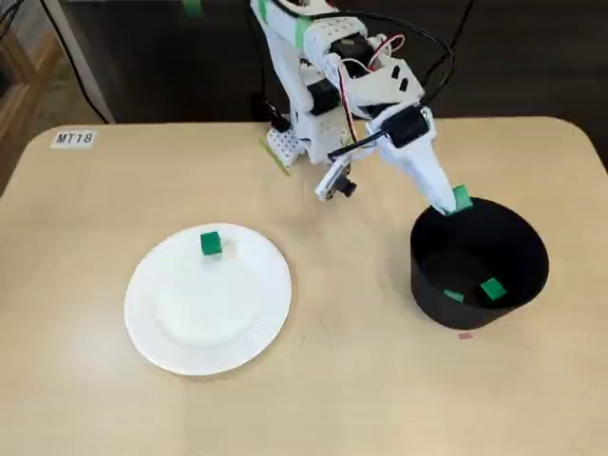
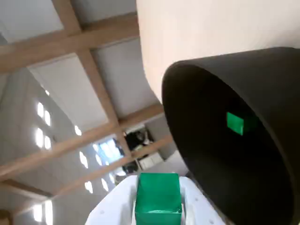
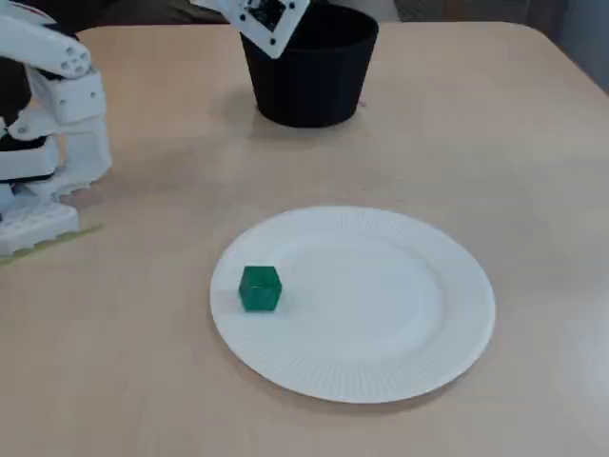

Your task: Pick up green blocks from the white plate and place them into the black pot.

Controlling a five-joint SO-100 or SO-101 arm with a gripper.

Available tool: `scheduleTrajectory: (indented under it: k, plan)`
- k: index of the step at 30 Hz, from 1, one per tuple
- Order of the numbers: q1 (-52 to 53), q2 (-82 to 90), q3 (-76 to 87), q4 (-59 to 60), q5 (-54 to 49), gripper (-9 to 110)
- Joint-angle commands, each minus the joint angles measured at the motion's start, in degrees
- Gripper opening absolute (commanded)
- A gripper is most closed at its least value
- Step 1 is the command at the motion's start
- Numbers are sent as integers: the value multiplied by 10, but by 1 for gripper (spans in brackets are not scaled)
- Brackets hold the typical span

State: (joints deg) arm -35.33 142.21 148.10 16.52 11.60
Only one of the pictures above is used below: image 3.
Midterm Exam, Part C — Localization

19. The green block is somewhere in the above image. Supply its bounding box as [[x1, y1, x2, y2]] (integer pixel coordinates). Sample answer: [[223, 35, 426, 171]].
[[237, 265, 284, 314]]

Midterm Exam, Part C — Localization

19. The white paper plate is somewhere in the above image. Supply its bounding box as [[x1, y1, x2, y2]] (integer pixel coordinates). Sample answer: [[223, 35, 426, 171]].
[[208, 205, 497, 405]]

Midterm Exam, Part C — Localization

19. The black plastic bucket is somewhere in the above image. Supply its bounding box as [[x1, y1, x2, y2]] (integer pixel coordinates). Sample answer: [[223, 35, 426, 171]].
[[239, 1, 381, 129]]

